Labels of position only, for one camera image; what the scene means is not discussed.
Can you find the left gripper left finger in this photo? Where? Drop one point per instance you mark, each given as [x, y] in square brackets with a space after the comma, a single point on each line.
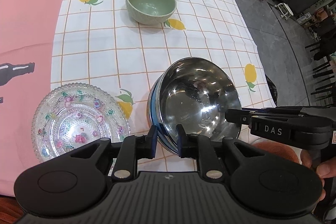
[134, 148]

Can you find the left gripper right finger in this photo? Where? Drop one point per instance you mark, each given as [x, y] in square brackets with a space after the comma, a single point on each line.
[199, 148]

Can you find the blue steel bowl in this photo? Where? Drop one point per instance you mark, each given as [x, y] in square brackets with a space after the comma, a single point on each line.
[195, 93]

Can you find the small clear glass plate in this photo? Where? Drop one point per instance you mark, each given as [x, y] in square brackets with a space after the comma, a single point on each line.
[74, 115]

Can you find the person right hand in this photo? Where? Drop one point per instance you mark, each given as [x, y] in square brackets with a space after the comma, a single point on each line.
[324, 170]

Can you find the white small stool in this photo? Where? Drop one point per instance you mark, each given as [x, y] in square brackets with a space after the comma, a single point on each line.
[285, 11]

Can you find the checkered lemon tablecloth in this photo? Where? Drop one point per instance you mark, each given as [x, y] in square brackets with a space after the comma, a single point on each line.
[97, 42]

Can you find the green ceramic bowl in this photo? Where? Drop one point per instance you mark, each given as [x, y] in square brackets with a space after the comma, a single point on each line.
[151, 12]

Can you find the pink restaurant print mat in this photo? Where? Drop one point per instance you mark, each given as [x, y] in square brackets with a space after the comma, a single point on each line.
[27, 35]

